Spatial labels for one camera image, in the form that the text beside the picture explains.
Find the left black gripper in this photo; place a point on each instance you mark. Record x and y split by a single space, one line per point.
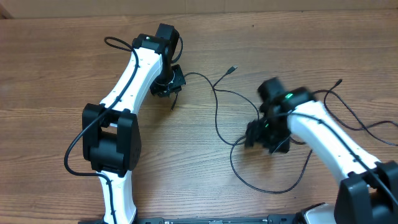
180 79

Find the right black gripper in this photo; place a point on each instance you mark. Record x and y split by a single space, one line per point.
253 137

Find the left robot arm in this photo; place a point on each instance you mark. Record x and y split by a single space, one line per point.
111 138

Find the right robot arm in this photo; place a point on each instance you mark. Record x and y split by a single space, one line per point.
367 187

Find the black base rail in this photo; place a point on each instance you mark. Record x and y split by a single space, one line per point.
217 220

